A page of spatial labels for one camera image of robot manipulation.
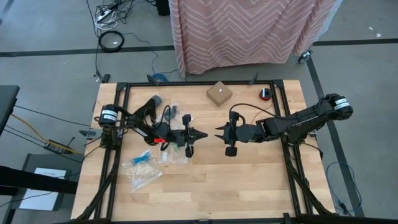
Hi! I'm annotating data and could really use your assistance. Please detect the small cardboard box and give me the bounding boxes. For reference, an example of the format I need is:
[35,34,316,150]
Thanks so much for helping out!
[206,81,234,106]

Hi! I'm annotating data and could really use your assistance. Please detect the black desk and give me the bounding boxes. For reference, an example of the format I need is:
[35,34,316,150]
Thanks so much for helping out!
[0,85,21,135]

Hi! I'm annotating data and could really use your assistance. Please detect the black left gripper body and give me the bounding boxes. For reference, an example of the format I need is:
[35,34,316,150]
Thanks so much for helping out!
[169,114,195,158]

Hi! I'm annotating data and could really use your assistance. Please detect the black left wrist camera cable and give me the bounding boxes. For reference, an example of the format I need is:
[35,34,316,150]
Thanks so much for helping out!
[159,105,172,131]

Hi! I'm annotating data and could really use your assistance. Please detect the pink chevron cloth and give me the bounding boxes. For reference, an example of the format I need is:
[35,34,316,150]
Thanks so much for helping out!
[169,0,343,79]

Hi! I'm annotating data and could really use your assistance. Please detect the black aluminium table frame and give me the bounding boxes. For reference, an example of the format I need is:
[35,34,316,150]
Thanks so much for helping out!
[71,79,336,224]

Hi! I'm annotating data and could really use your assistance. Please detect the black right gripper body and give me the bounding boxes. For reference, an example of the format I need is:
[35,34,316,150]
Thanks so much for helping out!
[223,111,267,157]

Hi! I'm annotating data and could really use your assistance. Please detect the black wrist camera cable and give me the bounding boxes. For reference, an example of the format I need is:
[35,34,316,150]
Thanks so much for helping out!
[159,105,172,131]
[229,103,280,125]

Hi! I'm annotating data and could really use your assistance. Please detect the white power strip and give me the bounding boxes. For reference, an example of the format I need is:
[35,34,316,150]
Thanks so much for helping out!
[95,9,112,22]

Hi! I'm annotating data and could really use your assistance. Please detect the black bar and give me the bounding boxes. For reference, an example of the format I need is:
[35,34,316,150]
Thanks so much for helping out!
[0,164,78,196]

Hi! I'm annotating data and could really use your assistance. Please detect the clear plastic bag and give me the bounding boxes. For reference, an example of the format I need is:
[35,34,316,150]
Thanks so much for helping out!
[154,103,195,131]
[121,149,164,192]
[157,141,189,165]

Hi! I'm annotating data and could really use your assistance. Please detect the blue floor cable loop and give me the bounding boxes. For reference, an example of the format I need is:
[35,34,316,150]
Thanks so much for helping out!
[325,161,364,216]

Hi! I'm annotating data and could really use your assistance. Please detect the white coiled cable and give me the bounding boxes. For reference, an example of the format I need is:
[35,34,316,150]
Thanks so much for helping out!
[94,17,119,31]

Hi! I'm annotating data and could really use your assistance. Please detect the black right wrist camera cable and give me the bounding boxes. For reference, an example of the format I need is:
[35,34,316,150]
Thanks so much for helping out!
[229,103,280,125]

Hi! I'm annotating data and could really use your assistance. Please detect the grey cabinet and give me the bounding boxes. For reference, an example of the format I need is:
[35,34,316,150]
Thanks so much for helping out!
[18,153,73,212]

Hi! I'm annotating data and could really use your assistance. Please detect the white paper sheet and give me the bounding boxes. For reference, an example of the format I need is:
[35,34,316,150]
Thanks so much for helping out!
[19,167,68,211]

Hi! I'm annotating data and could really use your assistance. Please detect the black box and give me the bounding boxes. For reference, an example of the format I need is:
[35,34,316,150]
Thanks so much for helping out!
[156,0,171,17]

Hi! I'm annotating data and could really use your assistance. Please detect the thin blue cable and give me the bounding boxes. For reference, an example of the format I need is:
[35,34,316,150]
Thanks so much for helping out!
[150,46,178,83]

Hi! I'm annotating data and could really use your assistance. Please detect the black and yellow device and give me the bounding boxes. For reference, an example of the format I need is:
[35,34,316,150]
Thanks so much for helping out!
[43,139,78,156]

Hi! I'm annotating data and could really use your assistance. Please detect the silver caster wheel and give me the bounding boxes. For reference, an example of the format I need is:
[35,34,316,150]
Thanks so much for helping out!
[297,49,313,65]

